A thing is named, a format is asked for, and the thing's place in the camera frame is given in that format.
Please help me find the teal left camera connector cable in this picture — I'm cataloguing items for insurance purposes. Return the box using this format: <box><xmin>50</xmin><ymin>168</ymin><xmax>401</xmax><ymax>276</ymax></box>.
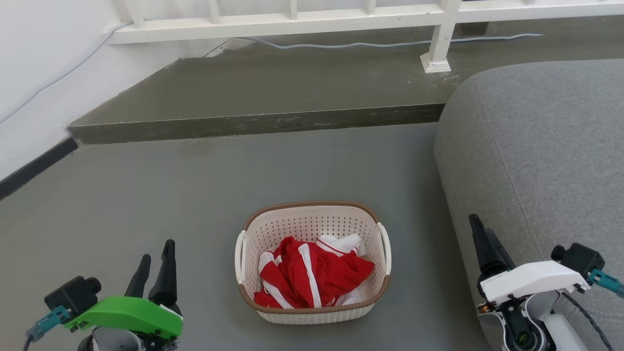
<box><xmin>23</xmin><ymin>306</ymin><xmax>71</xmax><ymax>351</ymax></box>

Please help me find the thin grey cable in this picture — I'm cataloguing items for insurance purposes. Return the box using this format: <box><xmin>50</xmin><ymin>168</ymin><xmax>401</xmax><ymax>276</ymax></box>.
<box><xmin>0</xmin><ymin>22</ymin><xmax>544</xmax><ymax>123</ymax></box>

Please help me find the teal camera connector cable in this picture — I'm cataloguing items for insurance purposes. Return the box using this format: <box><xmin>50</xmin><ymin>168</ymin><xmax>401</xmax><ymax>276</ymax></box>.
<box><xmin>23</xmin><ymin>306</ymin><xmax>71</xmax><ymax>351</ymax></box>
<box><xmin>587</xmin><ymin>269</ymin><xmax>624</xmax><ymax>299</ymax></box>

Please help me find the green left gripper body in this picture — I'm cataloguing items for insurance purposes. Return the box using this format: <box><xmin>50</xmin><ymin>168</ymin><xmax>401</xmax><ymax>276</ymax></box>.
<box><xmin>65</xmin><ymin>295</ymin><xmax>184</xmax><ymax>341</ymax></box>

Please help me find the teal right camera connector cable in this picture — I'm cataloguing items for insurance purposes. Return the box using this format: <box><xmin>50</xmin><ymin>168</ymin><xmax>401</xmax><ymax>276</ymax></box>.
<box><xmin>587</xmin><ymin>269</ymin><xmax>624</xmax><ymax>299</ymax></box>

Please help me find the raised concrete step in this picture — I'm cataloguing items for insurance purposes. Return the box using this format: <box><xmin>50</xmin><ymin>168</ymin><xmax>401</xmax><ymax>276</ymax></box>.
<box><xmin>67</xmin><ymin>15</ymin><xmax>624</xmax><ymax>145</ymax></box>

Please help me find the white wooden railing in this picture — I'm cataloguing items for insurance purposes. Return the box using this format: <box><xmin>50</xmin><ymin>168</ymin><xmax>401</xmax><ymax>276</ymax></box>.
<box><xmin>106</xmin><ymin>0</ymin><xmax>624</xmax><ymax>74</ymax></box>

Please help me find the black baseboard strip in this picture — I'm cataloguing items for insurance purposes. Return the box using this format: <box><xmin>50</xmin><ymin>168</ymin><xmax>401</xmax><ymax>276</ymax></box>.
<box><xmin>0</xmin><ymin>137</ymin><xmax>78</xmax><ymax>200</ymax></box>

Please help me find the grey fabric sofa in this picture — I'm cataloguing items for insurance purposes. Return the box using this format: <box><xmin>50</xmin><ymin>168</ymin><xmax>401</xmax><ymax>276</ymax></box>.
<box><xmin>434</xmin><ymin>59</ymin><xmax>624</xmax><ymax>351</ymax></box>

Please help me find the cream perforated plastic laundry basket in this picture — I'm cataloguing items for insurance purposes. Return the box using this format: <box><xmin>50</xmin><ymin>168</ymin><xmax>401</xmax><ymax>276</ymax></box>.
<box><xmin>234</xmin><ymin>200</ymin><xmax>392</xmax><ymax>325</ymax></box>

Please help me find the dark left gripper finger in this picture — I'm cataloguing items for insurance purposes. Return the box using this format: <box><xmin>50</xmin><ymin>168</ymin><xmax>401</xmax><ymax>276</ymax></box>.
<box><xmin>124</xmin><ymin>254</ymin><xmax>152</xmax><ymax>299</ymax></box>
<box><xmin>148</xmin><ymin>239</ymin><xmax>182</xmax><ymax>315</ymax></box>

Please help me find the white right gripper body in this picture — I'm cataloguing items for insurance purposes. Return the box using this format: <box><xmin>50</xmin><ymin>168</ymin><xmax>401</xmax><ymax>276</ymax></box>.
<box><xmin>478</xmin><ymin>260</ymin><xmax>591</xmax><ymax>306</ymax></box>

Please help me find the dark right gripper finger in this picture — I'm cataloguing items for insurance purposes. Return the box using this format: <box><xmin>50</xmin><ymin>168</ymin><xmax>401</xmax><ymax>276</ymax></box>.
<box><xmin>469</xmin><ymin>214</ymin><xmax>503</xmax><ymax>286</ymax></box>
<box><xmin>485</xmin><ymin>228</ymin><xmax>516</xmax><ymax>278</ymax></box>

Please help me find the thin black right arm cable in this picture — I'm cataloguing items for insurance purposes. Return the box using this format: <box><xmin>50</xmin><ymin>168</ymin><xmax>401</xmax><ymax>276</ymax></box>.
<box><xmin>561</xmin><ymin>291</ymin><xmax>616</xmax><ymax>351</ymax></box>

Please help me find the red and white garment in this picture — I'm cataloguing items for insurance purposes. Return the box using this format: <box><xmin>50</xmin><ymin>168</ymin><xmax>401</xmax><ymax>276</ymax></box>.
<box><xmin>253</xmin><ymin>234</ymin><xmax>375</xmax><ymax>309</ymax></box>

